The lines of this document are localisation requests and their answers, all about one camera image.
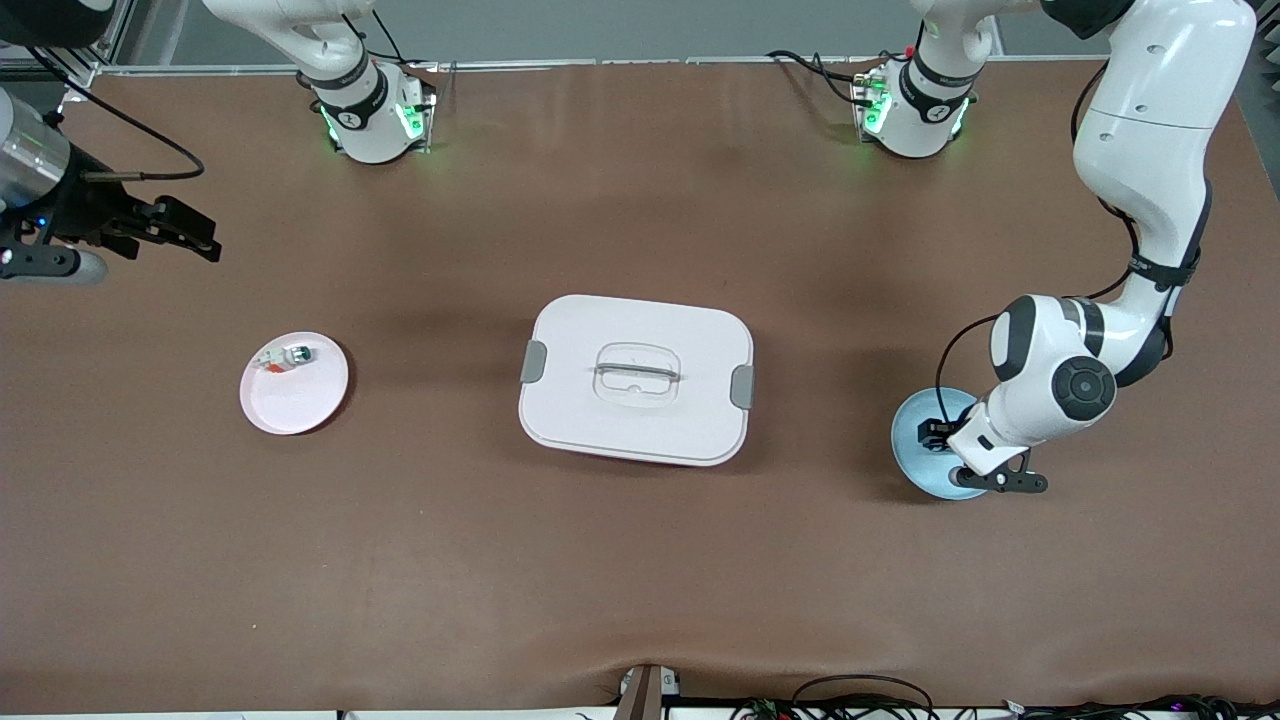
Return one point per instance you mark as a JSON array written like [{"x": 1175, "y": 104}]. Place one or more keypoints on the white lidded lunch box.
[{"x": 640, "y": 420}]

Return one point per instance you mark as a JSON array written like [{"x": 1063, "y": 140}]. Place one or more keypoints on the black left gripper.
[{"x": 938, "y": 436}]

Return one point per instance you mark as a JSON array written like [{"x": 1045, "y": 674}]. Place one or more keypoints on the light blue round plate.
[{"x": 915, "y": 460}]

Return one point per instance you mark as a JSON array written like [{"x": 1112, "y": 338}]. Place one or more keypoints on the white circuit breaker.
[{"x": 290, "y": 356}]

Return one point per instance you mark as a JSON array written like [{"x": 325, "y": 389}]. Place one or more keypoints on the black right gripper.
[{"x": 88, "y": 210}]

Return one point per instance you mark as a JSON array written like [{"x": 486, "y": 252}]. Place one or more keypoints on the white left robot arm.
[{"x": 1150, "y": 130}]

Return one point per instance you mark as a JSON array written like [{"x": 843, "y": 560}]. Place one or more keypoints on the aluminium frame profile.
[{"x": 122, "y": 25}]

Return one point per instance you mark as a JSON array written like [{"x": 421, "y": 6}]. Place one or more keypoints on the pink round plate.
[{"x": 295, "y": 405}]

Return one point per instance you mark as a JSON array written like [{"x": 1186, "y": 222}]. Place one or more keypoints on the brown table mat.
[{"x": 640, "y": 560}]

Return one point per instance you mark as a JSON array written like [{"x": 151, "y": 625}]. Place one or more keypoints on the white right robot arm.
[{"x": 350, "y": 100}]

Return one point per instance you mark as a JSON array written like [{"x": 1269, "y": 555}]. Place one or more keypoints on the brown camera stand post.
[{"x": 645, "y": 695}]

